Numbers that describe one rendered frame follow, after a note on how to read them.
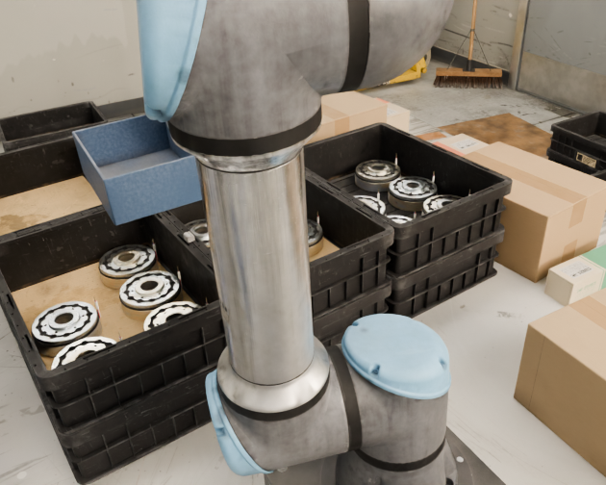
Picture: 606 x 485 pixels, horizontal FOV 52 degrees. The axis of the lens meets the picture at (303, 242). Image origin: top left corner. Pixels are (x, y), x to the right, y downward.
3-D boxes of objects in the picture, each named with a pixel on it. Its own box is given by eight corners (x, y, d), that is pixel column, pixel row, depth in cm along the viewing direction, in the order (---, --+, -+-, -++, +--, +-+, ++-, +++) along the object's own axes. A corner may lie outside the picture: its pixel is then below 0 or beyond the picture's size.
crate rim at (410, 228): (515, 191, 120) (517, 180, 119) (398, 242, 107) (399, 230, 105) (381, 130, 149) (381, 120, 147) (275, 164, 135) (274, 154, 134)
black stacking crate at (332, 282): (394, 287, 112) (397, 233, 106) (253, 354, 98) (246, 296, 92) (277, 203, 140) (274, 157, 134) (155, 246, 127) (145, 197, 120)
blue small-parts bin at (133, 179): (216, 195, 90) (210, 151, 86) (114, 226, 84) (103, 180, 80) (172, 148, 105) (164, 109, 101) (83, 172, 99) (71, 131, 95)
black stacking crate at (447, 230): (507, 233, 126) (515, 183, 119) (396, 286, 112) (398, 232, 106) (380, 166, 154) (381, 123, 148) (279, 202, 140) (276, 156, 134)
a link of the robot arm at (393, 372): (466, 450, 70) (474, 359, 63) (351, 479, 68) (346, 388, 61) (423, 378, 80) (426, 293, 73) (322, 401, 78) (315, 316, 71)
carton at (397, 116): (408, 133, 199) (410, 110, 195) (380, 142, 194) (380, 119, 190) (376, 118, 211) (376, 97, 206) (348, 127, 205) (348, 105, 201)
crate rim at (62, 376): (246, 307, 93) (245, 294, 92) (43, 395, 79) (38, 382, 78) (145, 205, 121) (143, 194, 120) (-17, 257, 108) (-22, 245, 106)
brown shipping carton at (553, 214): (596, 246, 140) (613, 183, 131) (535, 283, 129) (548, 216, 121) (491, 198, 161) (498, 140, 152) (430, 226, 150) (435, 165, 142)
